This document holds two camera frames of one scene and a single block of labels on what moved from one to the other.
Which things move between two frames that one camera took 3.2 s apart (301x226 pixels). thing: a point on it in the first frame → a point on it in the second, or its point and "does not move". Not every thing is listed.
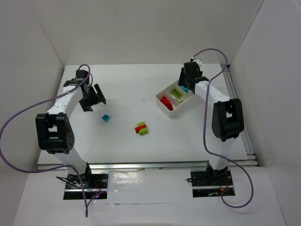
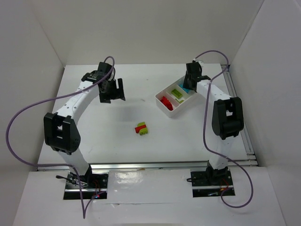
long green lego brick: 175,92 does not move
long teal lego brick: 185,89 does not move
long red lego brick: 167,103 does not move
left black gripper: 94,96 → 115,93
